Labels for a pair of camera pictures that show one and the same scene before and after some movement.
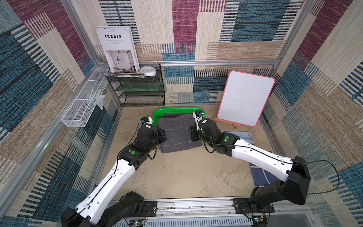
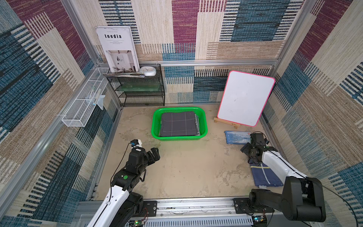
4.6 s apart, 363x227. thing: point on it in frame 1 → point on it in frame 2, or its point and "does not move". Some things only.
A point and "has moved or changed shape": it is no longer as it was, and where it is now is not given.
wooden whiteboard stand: [217, 119] does not move
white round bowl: [148, 71] does not move
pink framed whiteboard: [245, 97] does not move
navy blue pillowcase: [262, 177] does not move
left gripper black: [161, 135] → [155, 154]
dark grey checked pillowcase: [178, 133] has moved or changed shape
